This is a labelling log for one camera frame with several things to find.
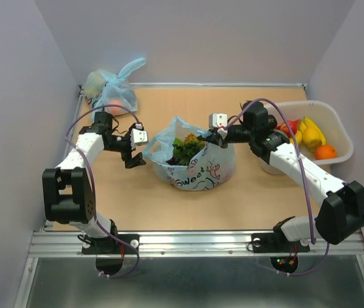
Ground orange pineapple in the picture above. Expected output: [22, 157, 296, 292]
[168, 134, 205, 166]

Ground light blue printed plastic bag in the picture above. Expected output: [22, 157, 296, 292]
[143, 117, 236, 191]

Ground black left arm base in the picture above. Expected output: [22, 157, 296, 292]
[77, 234, 140, 278]

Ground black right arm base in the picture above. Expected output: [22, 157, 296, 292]
[247, 216, 310, 275]

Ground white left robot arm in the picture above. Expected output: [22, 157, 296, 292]
[42, 112, 148, 253]

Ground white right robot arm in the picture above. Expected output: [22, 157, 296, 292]
[198, 98, 364, 250]

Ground tied blue bag of fruit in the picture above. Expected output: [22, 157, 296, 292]
[83, 58, 146, 116]

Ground dark brown avocado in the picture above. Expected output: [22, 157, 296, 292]
[267, 115, 277, 130]

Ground red strawberry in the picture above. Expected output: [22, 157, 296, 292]
[275, 119, 301, 137]

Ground yellow banana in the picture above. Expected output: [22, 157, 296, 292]
[296, 117, 327, 145]

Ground orange fruit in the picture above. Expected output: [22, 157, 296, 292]
[315, 144, 338, 160]

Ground white plastic basket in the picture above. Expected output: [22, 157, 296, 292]
[277, 100, 354, 171]

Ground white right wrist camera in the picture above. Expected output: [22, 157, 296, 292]
[209, 113, 228, 139]

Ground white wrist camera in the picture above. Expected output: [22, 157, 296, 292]
[209, 113, 228, 139]
[130, 128, 149, 148]

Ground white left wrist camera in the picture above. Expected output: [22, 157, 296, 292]
[130, 128, 149, 148]

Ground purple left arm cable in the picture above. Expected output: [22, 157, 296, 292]
[65, 105, 143, 279]

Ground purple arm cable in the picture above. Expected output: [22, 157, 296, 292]
[65, 105, 143, 279]
[221, 98, 330, 277]

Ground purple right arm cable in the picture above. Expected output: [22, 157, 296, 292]
[221, 98, 330, 277]

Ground aluminium front rail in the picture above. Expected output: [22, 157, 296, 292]
[29, 228, 364, 257]

